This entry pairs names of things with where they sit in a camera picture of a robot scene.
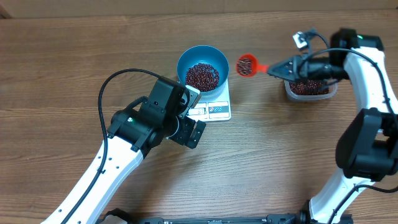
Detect red measuring scoop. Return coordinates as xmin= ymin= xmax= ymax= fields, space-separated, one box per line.
xmin=235 ymin=54 xmax=270 ymax=78

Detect blue bowl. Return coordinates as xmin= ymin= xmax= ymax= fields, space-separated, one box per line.
xmin=177 ymin=45 xmax=229 ymax=87

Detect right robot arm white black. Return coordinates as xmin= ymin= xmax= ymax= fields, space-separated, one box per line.
xmin=267 ymin=28 xmax=397 ymax=223

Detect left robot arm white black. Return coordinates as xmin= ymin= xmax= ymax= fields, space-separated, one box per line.
xmin=44 ymin=77 xmax=206 ymax=223

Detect white kitchen scale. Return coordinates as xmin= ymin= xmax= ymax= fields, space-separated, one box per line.
xmin=187 ymin=79 xmax=232 ymax=122

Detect red beans in bowl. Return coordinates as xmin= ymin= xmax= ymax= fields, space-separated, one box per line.
xmin=185 ymin=63 xmax=220 ymax=92

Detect clear plastic container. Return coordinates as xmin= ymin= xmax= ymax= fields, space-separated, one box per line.
xmin=284 ymin=80 xmax=338 ymax=102

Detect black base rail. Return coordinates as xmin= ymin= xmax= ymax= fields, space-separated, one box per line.
xmin=96 ymin=213 xmax=354 ymax=224

